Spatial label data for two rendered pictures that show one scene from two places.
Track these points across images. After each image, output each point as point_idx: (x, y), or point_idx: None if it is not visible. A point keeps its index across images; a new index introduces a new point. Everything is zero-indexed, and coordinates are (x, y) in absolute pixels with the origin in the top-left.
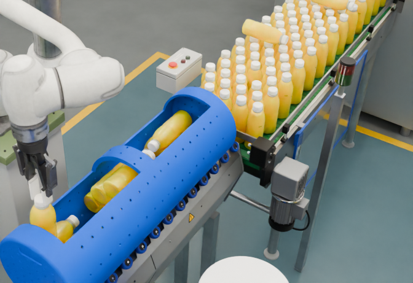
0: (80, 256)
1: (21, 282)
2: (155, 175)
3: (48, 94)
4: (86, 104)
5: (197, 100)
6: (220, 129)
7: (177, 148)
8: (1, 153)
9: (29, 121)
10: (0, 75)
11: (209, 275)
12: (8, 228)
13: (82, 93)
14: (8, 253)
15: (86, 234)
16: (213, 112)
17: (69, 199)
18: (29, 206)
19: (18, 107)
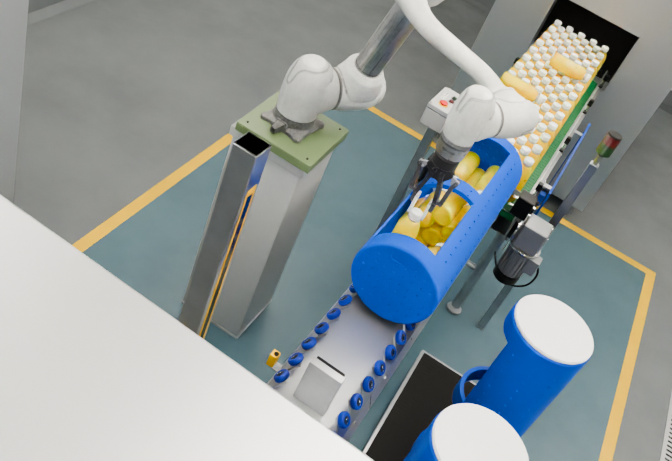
0: (445, 270)
1: (367, 286)
2: (482, 209)
3: (494, 123)
4: (509, 137)
5: (489, 145)
6: (515, 177)
7: (493, 188)
8: (304, 160)
9: (468, 143)
10: (323, 83)
11: (523, 307)
12: (259, 237)
13: (514, 127)
14: (372, 257)
15: (447, 251)
16: (512, 159)
17: (393, 217)
18: (289, 218)
19: (470, 130)
